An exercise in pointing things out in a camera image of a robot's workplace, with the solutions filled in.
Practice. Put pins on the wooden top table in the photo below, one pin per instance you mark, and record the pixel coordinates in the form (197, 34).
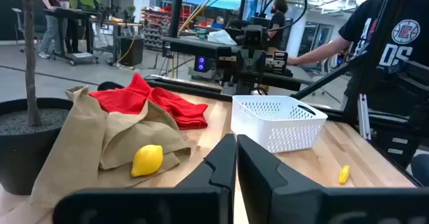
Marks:
(124, 24)

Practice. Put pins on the red cloth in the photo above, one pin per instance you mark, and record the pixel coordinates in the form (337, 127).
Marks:
(134, 96)

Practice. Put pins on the black standing desk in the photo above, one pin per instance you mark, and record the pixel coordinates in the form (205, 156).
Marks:
(70, 14)

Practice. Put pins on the dark grey desk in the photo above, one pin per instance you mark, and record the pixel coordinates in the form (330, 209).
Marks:
(194, 46)

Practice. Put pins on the computer with purple lights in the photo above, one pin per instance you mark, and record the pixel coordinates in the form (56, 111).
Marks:
(201, 64)

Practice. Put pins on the yellow toy lemon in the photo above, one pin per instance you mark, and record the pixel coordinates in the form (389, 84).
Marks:
(147, 160)

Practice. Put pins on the black box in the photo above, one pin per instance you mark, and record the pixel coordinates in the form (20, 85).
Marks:
(132, 51)

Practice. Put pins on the person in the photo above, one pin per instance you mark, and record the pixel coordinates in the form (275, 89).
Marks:
(415, 6)
(50, 33)
(277, 23)

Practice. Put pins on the white plastic bag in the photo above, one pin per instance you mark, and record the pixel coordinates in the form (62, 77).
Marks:
(221, 38)

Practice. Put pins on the shelf with red bins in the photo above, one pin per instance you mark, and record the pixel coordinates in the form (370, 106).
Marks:
(157, 23)

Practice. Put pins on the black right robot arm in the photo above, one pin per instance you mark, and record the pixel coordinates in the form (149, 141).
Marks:
(281, 81)

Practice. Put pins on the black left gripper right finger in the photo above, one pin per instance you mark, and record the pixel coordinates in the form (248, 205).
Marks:
(268, 190)

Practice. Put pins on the black pole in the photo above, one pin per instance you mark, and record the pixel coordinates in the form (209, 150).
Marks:
(176, 9)

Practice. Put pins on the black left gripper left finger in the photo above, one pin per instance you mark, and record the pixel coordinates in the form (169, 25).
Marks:
(201, 200)

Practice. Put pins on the white perforated plastic basket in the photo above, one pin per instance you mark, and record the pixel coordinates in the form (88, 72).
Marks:
(278, 133)

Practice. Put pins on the silver aluminium extrusion bar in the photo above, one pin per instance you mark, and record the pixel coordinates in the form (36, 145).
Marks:
(364, 116)

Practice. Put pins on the small yellow toy pepper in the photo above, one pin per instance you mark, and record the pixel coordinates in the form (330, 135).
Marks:
(344, 175)

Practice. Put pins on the brown paper bag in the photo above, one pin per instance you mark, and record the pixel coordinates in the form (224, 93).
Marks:
(83, 143)

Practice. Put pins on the black aluminium table frame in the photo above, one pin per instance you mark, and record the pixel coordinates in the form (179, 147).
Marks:
(187, 88)

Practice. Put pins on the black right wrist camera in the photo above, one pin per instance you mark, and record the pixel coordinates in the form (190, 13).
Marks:
(253, 36)

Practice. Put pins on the green plant in black pot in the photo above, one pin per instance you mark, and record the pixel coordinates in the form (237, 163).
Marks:
(20, 150)

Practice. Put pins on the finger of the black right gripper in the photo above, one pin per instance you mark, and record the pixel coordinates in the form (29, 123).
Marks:
(261, 70)
(251, 70)

